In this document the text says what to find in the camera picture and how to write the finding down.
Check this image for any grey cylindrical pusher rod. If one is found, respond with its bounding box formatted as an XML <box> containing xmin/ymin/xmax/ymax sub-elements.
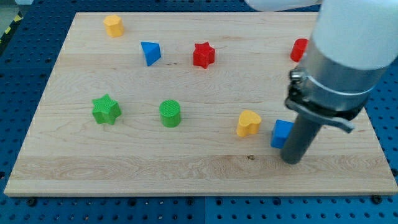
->
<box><xmin>280</xmin><ymin>114</ymin><xmax>321</xmax><ymax>164</ymax></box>

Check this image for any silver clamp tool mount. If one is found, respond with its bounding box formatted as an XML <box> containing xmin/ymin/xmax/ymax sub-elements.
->
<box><xmin>285</xmin><ymin>40</ymin><xmax>387</xmax><ymax>133</ymax></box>

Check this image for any blue cube block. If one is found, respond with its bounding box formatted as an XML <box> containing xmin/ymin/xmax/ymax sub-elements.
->
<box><xmin>271</xmin><ymin>119</ymin><xmax>294</xmax><ymax>149</ymax></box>

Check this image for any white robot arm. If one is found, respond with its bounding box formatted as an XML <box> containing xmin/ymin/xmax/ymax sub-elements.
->
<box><xmin>280</xmin><ymin>0</ymin><xmax>397</xmax><ymax>164</ymax></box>

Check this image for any yellow heart block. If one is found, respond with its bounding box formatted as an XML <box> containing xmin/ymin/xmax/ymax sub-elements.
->
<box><xmin>236</xmin><ymin>110</ymin><xmax>262</xmax><ymax>137</ymax></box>

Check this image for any red cylinder block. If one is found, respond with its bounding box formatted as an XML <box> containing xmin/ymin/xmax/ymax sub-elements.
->
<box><xmin>290</xmin><ymin>38</ymin><xmax>308</xmax><ymax>62</ymax></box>

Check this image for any red star block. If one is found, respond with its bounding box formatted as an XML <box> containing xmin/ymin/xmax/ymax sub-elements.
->
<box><xmin>193</xmin><ymin>42</ymin><xmax>215</xmax><ymax>69</ymax></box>

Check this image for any green cylinder block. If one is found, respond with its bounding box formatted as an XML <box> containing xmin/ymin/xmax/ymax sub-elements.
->
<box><xmin>159</xmin><ymin>100</ymin><xmax>181</xmax><ymax>128</ymax></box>

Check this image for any wooden board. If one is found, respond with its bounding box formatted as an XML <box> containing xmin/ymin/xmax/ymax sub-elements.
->
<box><xmin>4</xmin><ymin>12</ymin><xmax>397</xmax><ymax>197</ymax></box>

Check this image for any blue triangle block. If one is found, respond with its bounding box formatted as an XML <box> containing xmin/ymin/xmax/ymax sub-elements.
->
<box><xmin>141</xmin><ymin>42</ymin><xmax>161</xmax><ymax>66</ymax></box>

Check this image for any green star block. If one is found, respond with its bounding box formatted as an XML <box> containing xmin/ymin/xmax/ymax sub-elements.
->
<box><xmin>92</xmin><ymin>94</ymin><xmax>122</xmax><ymax>125</ymax></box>

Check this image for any yellow hexagon block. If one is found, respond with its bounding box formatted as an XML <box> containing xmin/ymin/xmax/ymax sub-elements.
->
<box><xmin>103</xmin><ymin>15</ymin><xmax>124</xmax><ymax>37</ymax></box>

